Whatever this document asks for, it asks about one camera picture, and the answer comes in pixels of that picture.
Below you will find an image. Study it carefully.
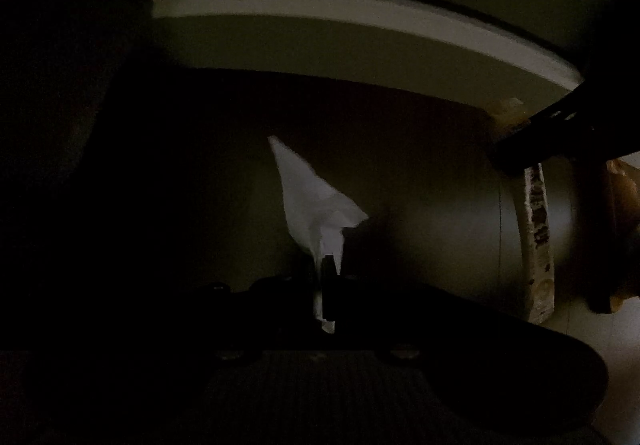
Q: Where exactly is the white tissue paper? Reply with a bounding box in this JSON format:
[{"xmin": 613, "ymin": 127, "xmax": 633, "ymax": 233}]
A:
[{"xmin": 269, "ymin": 136, "xmax": 368, "ymax": 335}]

